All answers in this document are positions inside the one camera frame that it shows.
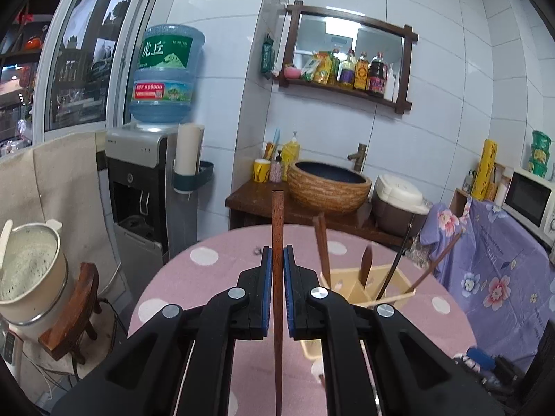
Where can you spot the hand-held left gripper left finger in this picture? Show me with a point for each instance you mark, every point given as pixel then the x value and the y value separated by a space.
pixel 268 294

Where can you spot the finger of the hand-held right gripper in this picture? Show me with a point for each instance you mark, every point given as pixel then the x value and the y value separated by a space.
pixel 481 357

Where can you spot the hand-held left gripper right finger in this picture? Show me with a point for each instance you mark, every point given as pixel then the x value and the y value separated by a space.
pixel 288 294

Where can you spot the brown wooden chopstick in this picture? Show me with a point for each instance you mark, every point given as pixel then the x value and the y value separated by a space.
pixel 278 225
pixel 326 251
pixel 433 260

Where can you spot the cream plastic utensil holder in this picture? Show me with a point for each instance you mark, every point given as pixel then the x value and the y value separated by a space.
pixel 351 288

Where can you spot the dark thin chopstick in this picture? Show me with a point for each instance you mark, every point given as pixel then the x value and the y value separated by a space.
pixel 394 260

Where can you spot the pink polka dot tablecloth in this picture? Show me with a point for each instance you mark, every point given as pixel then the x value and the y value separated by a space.
pixel 195 277

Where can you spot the purple floral cloth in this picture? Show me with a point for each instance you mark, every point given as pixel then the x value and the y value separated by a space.
pixel 498 277

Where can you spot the dark wooden counter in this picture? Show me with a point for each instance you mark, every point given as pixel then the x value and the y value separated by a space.
pixel 260 201

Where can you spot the woven basin sink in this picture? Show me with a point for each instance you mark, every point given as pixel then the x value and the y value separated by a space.
pixel 329 193

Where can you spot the dotted toothbrush cup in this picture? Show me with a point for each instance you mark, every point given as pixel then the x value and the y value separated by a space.
pixel 275 172

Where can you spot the yellow cup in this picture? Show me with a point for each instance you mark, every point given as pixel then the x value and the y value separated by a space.
pixel 261 171

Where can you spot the teal cup holder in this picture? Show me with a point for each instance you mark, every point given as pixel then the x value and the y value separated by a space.
pixel 203 177

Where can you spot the yellow soap dispenser bottle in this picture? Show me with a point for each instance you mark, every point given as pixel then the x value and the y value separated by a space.
pixel 290 156

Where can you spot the brown white rice cooker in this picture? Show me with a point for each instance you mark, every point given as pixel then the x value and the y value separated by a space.
pixel 396 208

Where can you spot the bronze faucet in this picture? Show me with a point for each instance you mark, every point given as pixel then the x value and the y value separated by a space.
pixel 360 156

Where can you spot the water dispenser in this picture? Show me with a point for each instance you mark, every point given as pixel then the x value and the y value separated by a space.
pixel 138 199

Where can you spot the white microwave oven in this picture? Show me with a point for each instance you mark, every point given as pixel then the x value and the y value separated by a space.
pixel 527 201

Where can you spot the white paper cup stack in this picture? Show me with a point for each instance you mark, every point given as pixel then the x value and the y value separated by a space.
pixel 188 151

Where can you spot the yellow patterned roll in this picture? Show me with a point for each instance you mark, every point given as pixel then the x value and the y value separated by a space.
pixel 483 169

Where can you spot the dark wooden stool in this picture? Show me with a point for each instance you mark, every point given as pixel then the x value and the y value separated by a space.
pixel 73 312

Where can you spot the pink small bowl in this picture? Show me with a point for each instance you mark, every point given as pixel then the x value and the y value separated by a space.
pixel 292 72

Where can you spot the yellow green food packet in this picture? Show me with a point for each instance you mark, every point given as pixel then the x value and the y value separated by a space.
pixel 321 69

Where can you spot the yellow label bottle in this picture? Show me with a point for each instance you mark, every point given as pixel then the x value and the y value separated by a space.
pixel 361 73

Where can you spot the white slim bottle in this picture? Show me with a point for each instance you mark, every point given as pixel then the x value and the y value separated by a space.
pixel 391 84

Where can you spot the dark soy sauce bottle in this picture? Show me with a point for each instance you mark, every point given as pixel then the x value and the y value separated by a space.
pixel 377 77

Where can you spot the cream cooking pot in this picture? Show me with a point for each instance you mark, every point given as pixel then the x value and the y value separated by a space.
pixel 30 277

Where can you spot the blue water jug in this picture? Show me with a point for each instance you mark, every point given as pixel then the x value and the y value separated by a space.
pixel 167 78

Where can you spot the beige hanging cloth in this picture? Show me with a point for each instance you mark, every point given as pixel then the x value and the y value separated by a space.
pixel 52 182

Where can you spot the wooden framed mirror shelf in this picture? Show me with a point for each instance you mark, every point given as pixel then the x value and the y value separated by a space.
pixel 290 39

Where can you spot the white appliance control panel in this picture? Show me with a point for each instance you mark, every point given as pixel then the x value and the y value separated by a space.
pixel 9 351

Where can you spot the glass door cabinet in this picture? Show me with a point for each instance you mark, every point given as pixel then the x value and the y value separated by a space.
pixel 65 52

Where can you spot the green wall packet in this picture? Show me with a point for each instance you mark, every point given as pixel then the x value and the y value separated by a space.
pixel 267 56

